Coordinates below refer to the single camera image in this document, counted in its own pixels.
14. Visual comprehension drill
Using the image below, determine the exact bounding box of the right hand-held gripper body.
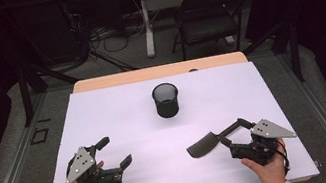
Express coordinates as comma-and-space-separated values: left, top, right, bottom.
225, 113, 302, 172

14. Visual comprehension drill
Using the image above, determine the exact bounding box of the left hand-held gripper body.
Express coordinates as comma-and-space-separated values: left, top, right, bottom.
60, 140, 126, 183

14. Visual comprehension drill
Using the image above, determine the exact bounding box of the black spatula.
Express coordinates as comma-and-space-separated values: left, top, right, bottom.
183, 120, 246, 161

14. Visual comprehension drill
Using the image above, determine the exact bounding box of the black mesh cup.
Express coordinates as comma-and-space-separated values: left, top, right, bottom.
150, 80, 183, 121

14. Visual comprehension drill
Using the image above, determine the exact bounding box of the person's right hand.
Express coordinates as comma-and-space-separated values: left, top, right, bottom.
238, 137, 293, 183

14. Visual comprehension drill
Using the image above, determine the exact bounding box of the white board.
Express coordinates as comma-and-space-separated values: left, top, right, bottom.
23, 52, 321, 183

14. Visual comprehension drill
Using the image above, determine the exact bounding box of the black metal stand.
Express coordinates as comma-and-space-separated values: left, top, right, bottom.
14, 66, 38, 128
285, 21, 306, 84

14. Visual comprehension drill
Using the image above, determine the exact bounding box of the black folding chair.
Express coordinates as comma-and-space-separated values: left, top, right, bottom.
162, 0, 263, 64

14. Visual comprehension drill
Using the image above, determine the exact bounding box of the white desk leg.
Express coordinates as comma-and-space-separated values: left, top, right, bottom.
137, 0, 160, 59

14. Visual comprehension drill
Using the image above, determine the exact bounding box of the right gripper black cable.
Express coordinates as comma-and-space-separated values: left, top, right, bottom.
260, 136, 292, 180

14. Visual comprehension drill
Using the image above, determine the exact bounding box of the bundle of floor cables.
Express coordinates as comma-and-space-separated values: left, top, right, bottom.
84, 10, 151, 59

